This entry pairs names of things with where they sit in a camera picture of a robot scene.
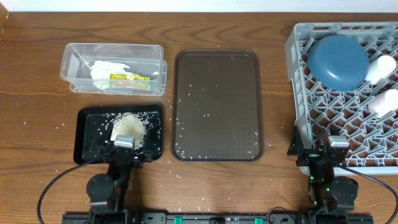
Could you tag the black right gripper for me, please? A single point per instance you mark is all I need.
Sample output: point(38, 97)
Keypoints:
point(310, 154)

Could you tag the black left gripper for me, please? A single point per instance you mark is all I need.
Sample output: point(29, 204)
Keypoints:
point(137, 164)

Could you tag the pile of white rice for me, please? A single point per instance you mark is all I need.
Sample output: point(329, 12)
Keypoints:
point(134, 124)

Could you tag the yellow green snack wrapper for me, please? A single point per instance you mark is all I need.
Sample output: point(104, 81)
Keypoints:
point(128, 76)

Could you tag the white napkin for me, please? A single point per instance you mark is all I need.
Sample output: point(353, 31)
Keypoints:
point(101, 70)

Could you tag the dark blue plate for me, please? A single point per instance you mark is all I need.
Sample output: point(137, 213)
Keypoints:
point(338, 62)

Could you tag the pink cup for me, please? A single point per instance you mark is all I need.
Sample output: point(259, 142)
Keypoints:
point(384, 103)

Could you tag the cream white cup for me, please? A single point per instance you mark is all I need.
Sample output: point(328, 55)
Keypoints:
point(380, 69)

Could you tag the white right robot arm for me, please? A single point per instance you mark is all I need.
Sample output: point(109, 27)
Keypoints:
point(332, 196)

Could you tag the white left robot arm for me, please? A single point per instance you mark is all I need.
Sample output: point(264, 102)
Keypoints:
point(107, 191)

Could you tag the black rectangular tray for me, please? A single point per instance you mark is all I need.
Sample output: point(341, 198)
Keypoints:
point(86, 135)

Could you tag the clear plastic bin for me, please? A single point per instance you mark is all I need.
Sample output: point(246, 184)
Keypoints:
point(145, 60)

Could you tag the dark brown serving tray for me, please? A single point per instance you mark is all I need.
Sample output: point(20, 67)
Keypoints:
point(217, 107)

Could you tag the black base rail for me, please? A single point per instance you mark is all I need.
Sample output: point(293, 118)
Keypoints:
point(161, 218)

